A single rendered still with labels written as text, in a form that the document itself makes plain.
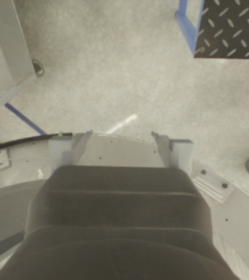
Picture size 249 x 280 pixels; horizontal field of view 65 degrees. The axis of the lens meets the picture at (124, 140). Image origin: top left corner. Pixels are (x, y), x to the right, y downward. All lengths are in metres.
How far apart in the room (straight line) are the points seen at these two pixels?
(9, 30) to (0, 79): 0.24
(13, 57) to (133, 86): 0.66
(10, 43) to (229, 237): 1.19
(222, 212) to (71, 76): 1.04
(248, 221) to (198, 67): 0.81
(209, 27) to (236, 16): 0.05
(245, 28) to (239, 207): 0.46
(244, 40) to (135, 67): 0.72
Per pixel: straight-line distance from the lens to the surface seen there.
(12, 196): 0.68
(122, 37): 1.14
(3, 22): 1.19
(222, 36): 0.53
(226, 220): 0.64
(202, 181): 0.65
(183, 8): 0.98
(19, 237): 1.08
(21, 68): 1.23
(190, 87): 1.23
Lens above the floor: 1.10
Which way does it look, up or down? 50 degrees down
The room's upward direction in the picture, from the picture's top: 169 degrees counter-clockwise
